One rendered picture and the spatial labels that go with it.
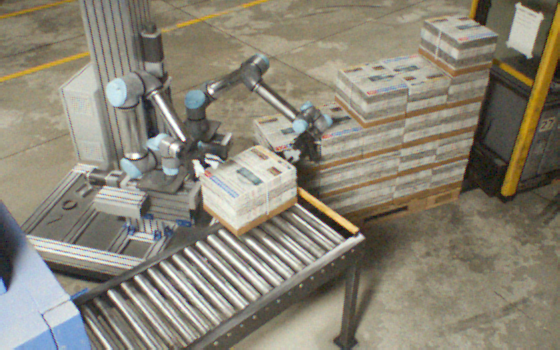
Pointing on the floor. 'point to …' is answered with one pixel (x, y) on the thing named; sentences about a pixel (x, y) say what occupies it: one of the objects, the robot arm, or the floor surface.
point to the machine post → (65, 324)
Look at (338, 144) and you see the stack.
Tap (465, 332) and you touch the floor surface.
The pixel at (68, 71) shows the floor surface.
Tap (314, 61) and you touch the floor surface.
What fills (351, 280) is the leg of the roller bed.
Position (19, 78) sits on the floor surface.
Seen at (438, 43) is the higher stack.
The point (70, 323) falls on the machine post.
